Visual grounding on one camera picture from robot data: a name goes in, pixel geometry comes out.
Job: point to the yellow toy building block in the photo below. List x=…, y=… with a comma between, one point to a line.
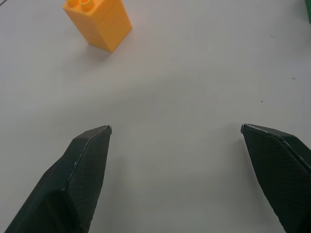
x=102, y=25

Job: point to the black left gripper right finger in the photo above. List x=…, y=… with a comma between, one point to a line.
x=281, y=174

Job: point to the green object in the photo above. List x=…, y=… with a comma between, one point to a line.
x=308, y=11

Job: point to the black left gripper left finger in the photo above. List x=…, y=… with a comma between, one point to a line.
x=73, y=184

